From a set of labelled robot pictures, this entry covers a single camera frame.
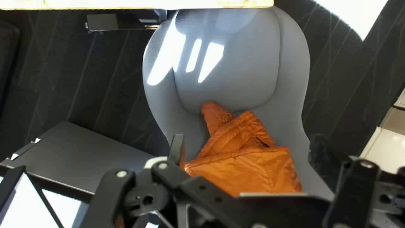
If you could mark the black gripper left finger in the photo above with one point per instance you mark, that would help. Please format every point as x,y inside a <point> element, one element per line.
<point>203,198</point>

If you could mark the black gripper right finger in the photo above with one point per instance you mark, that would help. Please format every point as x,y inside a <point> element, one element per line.
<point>363,198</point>

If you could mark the orange jacket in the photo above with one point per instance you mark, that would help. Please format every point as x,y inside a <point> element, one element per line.
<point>245,156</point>

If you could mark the black flat metal plate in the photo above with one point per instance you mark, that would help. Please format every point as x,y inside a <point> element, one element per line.
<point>80,156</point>

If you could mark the grey shell chair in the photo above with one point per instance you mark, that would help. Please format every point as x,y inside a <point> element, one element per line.
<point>254,63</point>

